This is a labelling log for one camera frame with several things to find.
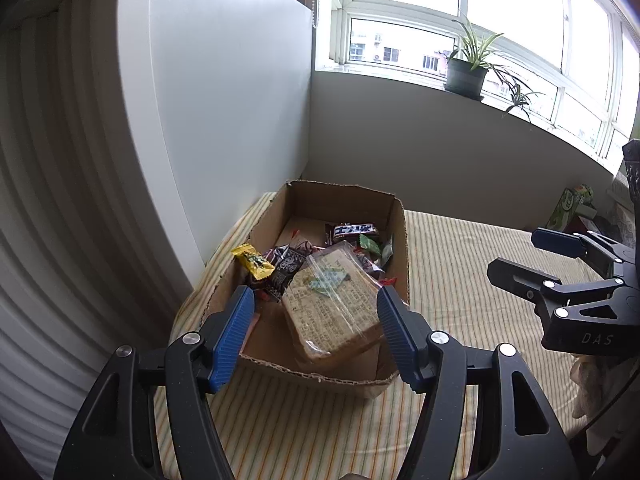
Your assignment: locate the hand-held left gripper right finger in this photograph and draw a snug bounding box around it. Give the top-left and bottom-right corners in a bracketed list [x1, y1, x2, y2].
[376, 285, 583, 480]

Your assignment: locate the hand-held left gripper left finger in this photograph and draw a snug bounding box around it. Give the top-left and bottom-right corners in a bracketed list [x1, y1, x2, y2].
[52, 285, 256, 480]

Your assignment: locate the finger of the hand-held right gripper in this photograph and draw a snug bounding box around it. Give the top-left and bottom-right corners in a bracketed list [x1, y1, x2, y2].
[531, 227, 631, 271]
[486, 257, 638, 328]

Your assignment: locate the bagged sliced bread loaf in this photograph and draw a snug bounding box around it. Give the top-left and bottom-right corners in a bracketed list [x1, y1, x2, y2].
[281, 240, 386, 368]

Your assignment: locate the red-edged clear snack packet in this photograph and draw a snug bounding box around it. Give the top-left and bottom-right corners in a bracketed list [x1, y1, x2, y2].
[350, 252, 398, 288]
[287, 230, 328, 256]

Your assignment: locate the yellow candy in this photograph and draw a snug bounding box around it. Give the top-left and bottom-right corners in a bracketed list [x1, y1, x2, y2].
[231, 243, 277, 279]

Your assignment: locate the brown cardboard box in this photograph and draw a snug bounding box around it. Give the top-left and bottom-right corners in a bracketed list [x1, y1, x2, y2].
[197, 180, 412, 401]

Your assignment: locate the black patterned snack packet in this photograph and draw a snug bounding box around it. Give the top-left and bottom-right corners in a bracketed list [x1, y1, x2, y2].
[262, 245, 308, 301]

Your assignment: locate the brown chocolate bar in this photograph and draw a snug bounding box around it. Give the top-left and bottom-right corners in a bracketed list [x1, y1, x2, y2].
[326, 222, 381, 246]

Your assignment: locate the green carton box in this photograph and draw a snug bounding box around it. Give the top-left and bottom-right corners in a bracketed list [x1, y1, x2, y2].
[545, 185, 598, 233]

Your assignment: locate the striped bedsheet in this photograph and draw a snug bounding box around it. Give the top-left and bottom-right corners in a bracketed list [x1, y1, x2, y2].
[155, 192, 621, 480]

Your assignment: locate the potted spider plant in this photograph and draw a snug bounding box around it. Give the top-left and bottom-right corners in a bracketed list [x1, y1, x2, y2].
[444, 17, 546, 121]

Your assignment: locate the white cabinet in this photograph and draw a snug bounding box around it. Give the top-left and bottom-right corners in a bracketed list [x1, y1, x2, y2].
[117, 0, 313, 286]

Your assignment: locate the white ribbed panel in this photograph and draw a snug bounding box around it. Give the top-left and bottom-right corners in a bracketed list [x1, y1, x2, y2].
[0, 0, 201, 461]

